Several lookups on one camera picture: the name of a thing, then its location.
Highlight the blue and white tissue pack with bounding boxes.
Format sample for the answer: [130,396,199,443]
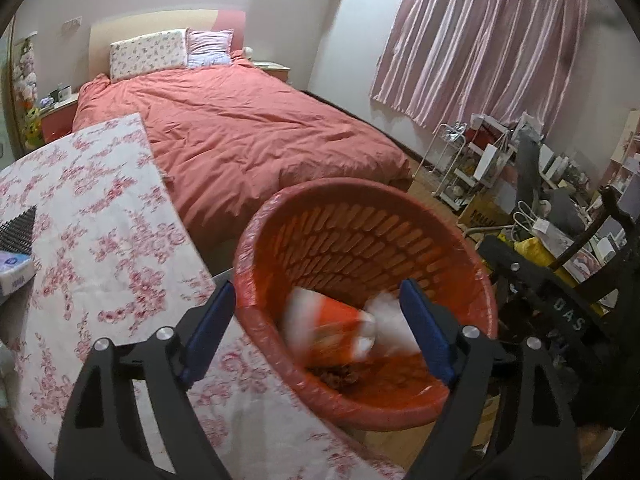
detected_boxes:
[0,252,37,297]

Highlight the bed with red duvet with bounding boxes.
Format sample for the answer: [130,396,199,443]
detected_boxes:
[72,55,413,256]

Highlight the brown food scraps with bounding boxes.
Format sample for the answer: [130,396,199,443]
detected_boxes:
[310,364,368,388]

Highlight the white tissue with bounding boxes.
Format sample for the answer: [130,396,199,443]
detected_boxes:
[362,295,423,356]

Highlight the white bag with handles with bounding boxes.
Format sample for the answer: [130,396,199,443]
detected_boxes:
[512,200,576,253]

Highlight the pile of stuffed toys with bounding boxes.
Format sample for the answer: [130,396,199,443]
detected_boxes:
[12,40,43,148]

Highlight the brown printed paper bag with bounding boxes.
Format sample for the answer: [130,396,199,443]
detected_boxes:
[457,192,516,231]

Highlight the wooden nightstand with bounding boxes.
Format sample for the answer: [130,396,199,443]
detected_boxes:
[252,60,292,83]

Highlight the pink striped curtain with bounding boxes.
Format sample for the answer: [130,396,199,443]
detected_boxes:
[370,0,593,131]

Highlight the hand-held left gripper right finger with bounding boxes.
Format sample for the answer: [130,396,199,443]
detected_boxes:
[399,278,583,480]

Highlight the orange and white packet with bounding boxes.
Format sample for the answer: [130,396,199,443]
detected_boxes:
[285,285,378,368]

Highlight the dark wooden chair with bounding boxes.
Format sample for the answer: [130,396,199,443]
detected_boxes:
[550,185,640,306]

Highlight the floral white pillow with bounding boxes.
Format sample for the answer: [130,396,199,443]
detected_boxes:
[109,28,191,83]

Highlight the cream and pink headboard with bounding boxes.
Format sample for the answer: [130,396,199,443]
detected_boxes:
[89,9,247,81]

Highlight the white wire rack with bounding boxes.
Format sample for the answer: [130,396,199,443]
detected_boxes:
[419,121,468,201]

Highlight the purple frilled pillow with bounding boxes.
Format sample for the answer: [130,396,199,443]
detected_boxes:
[186,29,235,68]

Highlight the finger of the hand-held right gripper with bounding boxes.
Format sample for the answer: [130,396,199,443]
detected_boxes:
[477,236,538,306]

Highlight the pink nightstand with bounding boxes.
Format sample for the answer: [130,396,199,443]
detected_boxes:
[40,92,81,143]

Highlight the orange plastic waste basket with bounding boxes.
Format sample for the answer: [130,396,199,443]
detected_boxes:
[232,177,499,428]

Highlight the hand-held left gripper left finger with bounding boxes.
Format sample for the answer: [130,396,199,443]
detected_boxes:
[52,280,237,480]

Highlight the white paper bag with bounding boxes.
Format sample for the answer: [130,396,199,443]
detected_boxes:
[475,142,511,183]

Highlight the white shelf cart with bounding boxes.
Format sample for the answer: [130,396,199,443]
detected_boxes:
[435,115,516,211]

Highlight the yellow plastic bag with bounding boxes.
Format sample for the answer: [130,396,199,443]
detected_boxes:
[510,237,576,281]

